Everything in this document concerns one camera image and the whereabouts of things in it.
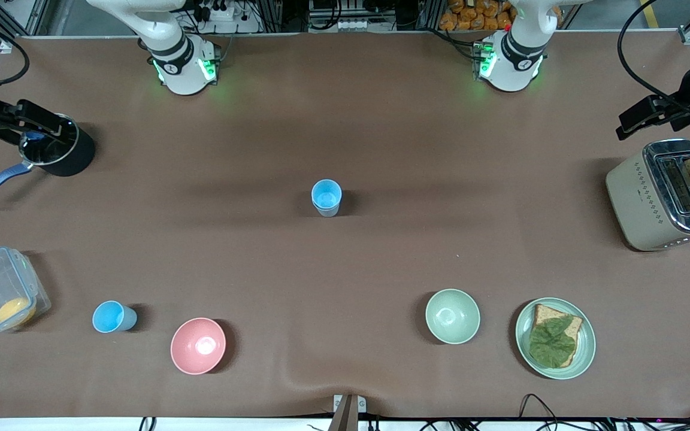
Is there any beige and chrome toaster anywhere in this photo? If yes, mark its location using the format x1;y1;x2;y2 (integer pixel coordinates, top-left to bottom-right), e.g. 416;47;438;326
606;139;690;252

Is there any orange round food piece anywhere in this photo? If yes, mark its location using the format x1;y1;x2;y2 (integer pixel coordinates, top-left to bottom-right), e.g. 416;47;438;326
0;298;37;327

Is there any bag of orange snacks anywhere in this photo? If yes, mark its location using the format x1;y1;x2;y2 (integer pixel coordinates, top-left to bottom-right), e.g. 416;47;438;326
439;0;515;32

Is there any white power strip with plugs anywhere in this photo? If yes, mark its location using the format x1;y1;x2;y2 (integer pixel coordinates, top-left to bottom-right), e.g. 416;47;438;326
192;0;244;23

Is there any brown bread slice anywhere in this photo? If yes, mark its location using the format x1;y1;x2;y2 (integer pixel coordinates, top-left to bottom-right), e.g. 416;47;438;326
528;303;584;368

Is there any pale green plate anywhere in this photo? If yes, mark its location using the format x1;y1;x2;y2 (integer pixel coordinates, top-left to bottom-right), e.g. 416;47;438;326
515;298;597;380

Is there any green lettuce leaf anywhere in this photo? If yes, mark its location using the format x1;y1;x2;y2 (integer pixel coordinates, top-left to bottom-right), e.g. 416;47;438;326
528;316;578;367

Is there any pale green bowl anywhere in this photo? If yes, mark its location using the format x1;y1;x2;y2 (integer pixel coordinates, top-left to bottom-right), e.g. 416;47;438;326
425;289;482;345

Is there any pink bowl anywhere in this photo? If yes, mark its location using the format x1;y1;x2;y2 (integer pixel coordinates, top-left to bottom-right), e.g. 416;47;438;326
170;317;227;376

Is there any brown table mat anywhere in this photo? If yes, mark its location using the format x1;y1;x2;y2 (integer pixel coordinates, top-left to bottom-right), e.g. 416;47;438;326
0;30;690;420

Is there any black pot with blue handle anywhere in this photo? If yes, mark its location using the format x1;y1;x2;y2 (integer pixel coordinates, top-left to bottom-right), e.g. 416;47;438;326
0;113;96;206

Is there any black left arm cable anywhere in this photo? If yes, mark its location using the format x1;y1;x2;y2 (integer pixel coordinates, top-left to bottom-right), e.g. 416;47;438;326
616;0;690;114

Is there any black looped cable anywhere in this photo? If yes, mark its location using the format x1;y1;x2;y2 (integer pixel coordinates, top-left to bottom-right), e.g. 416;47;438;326
520;393;562;421

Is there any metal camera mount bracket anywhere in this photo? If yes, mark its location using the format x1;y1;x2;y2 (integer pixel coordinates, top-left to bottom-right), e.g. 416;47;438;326
327;393;368;431

